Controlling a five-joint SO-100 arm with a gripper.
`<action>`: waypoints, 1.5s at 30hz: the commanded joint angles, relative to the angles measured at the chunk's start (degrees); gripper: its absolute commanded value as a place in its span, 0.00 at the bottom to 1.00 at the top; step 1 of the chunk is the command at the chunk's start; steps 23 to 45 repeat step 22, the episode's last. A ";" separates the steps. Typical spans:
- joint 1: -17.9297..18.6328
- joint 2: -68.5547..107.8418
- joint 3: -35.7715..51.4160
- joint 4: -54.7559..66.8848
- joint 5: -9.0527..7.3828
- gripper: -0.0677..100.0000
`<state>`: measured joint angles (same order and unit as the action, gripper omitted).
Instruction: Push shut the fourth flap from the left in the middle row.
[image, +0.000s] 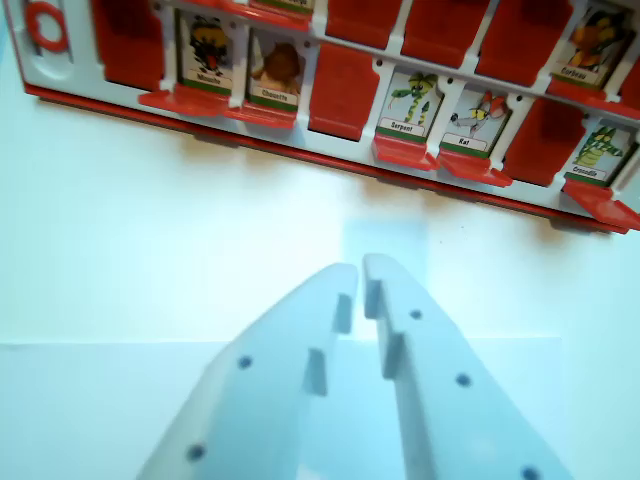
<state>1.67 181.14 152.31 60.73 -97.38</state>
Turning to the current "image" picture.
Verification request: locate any red and white game board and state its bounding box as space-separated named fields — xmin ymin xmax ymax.
xmin=3 ymin=0 xmax=640 ymax=236

